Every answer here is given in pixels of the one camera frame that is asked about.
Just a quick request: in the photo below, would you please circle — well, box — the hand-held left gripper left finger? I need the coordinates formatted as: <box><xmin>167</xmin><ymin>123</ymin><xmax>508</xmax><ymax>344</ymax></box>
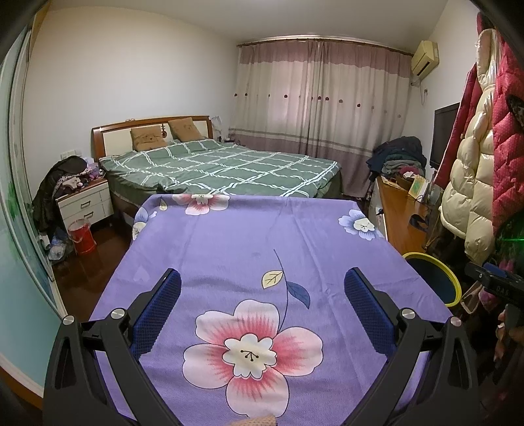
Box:
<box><xmin>43</xmin><ymin>268</ymin><xmax>183</xmax><ymax>426</ymax></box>

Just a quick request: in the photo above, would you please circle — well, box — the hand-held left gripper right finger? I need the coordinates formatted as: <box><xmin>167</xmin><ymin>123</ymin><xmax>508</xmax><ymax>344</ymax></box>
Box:
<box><xmin>343</xmin><ymin>268</ymin><xmax>480</xmax><ymax>426</ymax></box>

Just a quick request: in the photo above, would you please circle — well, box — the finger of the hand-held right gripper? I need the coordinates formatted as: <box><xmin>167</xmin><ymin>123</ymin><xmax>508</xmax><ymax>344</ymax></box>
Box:
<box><xmin>464</xmin><ymin>261</ymin><xmax>524</xmax><ymax>287</ymax></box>

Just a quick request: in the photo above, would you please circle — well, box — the yellow rimmed dark bin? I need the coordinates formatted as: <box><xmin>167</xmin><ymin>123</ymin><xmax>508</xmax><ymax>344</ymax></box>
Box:
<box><xmin>402</xmin><ymin>253</ymin><xmax>462</xmax><ymax>309</ymax></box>

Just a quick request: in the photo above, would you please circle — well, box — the person's right hand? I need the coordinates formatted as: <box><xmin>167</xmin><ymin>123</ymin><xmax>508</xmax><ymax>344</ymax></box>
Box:
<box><xmin>495</xmin><ymin>305</ymin><xmax>517</xmax><ymax>369</ymax></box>

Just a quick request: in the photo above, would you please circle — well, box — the dark floral garment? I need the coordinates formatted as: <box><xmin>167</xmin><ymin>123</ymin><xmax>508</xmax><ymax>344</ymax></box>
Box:
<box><xmin>493</xmin><ymin>213</ymin><xmax>524</xmax><ymax>279</ymax></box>

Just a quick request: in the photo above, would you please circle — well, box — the beige bag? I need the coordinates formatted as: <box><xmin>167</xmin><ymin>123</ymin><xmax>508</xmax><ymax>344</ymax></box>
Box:
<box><xmin>460</xmin><ymin>281</ymin><xmax>486</xmax><ymax>314</ymax></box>

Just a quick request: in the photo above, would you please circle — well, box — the purple floral tablecloth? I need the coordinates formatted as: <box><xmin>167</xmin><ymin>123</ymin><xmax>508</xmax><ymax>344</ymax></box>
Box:
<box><xmin>88</xmin><ymin>192</ymin><xmax>453</xmax><ymax>426</ymax></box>

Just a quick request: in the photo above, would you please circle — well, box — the red bucket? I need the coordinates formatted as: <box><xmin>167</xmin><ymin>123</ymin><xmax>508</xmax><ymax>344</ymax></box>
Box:
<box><xmin>66</xmin><ymin>218</ymin><xmax>98</xmax><ymax>255</ymax></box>

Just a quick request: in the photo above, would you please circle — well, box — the red dotted puffer jacket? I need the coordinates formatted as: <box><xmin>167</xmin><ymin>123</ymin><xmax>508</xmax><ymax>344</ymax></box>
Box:
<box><xmin>477</xmin><ymin>12</ymin><xmax>524</xmax><ymax>238</ymax></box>

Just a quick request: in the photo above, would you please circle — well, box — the pile of plastic bags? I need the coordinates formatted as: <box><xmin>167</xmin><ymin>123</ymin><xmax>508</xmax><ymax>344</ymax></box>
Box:
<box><xmin>39</xmin><ymin>231</ymin><xmax>76</xmax><ymax>263</ymax></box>

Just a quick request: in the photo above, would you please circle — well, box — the white nightstand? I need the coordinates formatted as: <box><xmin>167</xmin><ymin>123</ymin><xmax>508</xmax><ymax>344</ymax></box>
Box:
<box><xmin>55</xmin><ymin>178</ymin><xmax>115</xmax><ymax>232</ymax></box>

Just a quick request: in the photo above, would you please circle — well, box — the black flat television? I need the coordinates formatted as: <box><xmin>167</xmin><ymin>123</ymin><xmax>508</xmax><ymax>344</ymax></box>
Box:
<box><xmin>430</xmin><ymin>102</ymin><xmax>461</xmax><ymax>168</ymax></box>

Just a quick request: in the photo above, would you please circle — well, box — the pile of folded clothes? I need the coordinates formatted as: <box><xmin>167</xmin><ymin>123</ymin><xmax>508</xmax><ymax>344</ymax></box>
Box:
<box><xmin>365</xmin><ymin>136</ymin><xmax>427</xmax><ymax>179</ymax></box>

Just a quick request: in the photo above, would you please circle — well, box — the green plaid duvet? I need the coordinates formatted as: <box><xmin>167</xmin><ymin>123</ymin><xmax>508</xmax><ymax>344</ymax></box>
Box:
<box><xmin>99</xmin><ymin>139</ymin><xmax>342</xmax><ymax>199</ymax></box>

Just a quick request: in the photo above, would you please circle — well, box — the pile of dark clothes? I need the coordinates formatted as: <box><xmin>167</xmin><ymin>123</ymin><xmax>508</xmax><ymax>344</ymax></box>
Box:
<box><xmin>32</xmin><ymin>158</ymin><xmax>108</xmax><ymax>234</ymax></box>

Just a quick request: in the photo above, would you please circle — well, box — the brown pillow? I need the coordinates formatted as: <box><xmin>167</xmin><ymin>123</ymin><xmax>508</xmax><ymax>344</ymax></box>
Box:
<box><xmin>130</xmin><ymin>125</ymin><xmax>168</xmax><ymax>151</ymax></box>
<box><xmin>168</xmin><ymin>117</ymin><xmax>204</xmax><ymax>142</ymax></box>

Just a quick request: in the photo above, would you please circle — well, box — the wooden bed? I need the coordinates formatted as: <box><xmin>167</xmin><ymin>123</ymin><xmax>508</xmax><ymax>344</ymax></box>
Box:
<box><xmin>91</xmin><ymin>115</ymin><xmax>342</xmax><ymax>222</ymax></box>

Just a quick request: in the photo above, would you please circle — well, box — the glass door wardrobe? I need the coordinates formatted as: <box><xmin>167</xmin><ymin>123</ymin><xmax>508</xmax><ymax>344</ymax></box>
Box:
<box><xmin>0</xmin><ymin>25</ymin><xmax>58</xmax><ymax>312</ymax></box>

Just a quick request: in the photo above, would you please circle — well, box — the cream air conditioner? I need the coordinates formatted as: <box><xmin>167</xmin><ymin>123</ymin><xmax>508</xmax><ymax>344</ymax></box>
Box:
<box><xmin>410</xmin><ymin>40</ymin><xmax>440</xmax><ymax>77</ymax></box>

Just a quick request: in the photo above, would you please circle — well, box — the pink and white curtain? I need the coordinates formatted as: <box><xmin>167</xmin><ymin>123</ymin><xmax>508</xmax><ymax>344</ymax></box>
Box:
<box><xmin>227</xmin><ymin>37</ymin><xmax>413</xmax><ymax>197</ymax></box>

